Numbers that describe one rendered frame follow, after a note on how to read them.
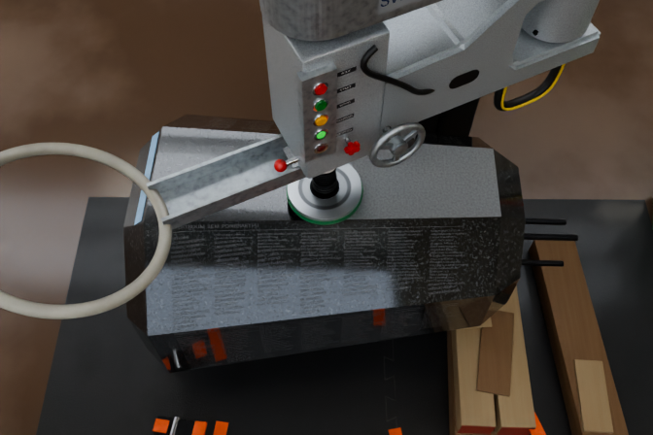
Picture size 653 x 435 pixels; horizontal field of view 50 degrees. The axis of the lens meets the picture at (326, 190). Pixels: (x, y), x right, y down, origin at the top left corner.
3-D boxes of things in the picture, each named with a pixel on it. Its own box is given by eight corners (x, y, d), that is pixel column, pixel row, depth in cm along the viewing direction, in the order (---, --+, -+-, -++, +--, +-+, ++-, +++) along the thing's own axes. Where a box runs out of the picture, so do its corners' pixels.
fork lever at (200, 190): (385, 94, 194) (387, 83, 190) (420, 145, 185) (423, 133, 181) (145, 183, 177) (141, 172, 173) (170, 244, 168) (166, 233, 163)
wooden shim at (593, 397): (572, 360, 253) (574, 358, 251) (601, 362, 252) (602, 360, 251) (582, 431, 239) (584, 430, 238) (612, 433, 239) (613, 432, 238)
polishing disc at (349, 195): (377, 187, 200) (377, 185, 199) (326, 235, 192) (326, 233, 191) (323, 146, 208) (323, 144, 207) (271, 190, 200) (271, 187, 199)
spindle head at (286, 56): (392, 79, 192) (408, -57, 154) (432, 137, 182) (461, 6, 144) (271, 124, 184) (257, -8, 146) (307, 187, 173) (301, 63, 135)
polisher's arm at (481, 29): (541, 33, 207) (595, -118, 165) (589, 87, 196) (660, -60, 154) (316, 119, 189) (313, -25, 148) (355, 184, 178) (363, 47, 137)
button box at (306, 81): (330, 143, 164) (331, 58, 140) (336, 151, 163) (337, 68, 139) (300, 155, 162) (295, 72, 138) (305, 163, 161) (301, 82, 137)
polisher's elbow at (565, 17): (498, 11, 185) (515, -51, 169) (554, -16, 191) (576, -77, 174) (545, 56, 177) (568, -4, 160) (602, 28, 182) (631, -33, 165)
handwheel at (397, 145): (404, 128, 180) (410, 89, 167) (424, 156, 175) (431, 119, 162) (352, 149, 176) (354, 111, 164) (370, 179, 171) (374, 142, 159)
